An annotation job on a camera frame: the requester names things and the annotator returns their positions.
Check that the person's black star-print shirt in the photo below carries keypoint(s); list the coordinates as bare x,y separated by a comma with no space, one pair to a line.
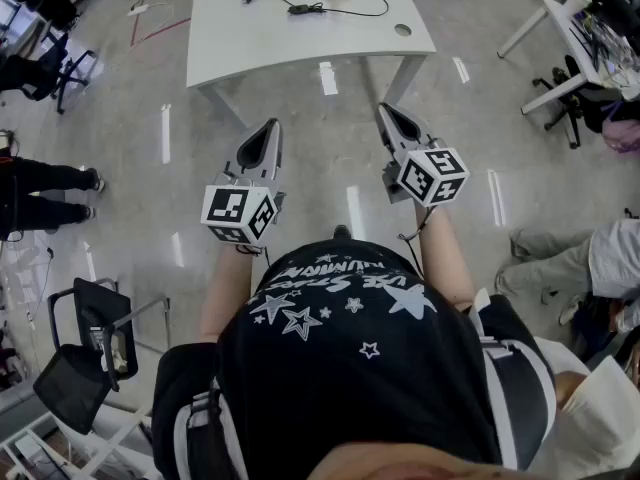
350,368

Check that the person's face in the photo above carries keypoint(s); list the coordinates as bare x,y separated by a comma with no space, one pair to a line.
400,468

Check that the white desk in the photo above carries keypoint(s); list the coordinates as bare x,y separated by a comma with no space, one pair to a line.
562,23

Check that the person's right forearm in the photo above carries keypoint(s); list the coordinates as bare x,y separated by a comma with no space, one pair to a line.
445,258

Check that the person's black shoe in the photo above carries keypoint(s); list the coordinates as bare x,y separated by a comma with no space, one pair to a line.
342,232

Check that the person's left forearm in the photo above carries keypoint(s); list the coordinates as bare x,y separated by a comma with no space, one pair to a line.
225,288

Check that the purple bag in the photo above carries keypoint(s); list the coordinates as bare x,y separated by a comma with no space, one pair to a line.
622,135

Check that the person's white fabric garment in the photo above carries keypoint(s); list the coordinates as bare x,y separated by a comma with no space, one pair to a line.
600,418

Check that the black swivel office chair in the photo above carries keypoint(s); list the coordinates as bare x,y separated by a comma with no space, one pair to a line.
595,100

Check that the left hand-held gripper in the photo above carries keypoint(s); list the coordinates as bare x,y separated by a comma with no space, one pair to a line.
235,208

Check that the white shelf frame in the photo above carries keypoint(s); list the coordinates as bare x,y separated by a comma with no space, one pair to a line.
115,438

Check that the white power strip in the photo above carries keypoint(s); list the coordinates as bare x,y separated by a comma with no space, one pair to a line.
137,10

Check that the black mesh chair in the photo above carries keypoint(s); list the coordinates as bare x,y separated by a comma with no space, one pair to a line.
75,388

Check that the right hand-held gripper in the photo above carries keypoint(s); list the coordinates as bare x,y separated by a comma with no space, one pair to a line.
435,178

